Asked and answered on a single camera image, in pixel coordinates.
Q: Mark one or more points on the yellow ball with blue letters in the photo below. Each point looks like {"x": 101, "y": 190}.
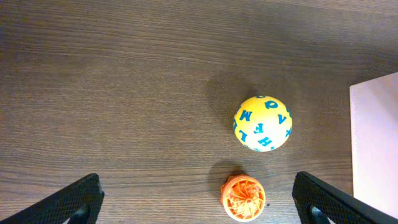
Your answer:
{"x": 262, "y": 123}

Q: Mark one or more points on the orange round lattice toy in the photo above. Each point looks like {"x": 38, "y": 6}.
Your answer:
{"x": 243, "y": 198}

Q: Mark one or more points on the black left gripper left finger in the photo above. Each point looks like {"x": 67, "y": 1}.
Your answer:
{"x": 79, "y": 202}

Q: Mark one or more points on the white open cardboard box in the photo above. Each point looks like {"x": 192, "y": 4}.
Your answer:
{"x": 373, "y": 110}

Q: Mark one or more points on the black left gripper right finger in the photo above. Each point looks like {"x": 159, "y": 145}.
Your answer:
{"x": 319, "y": 202}

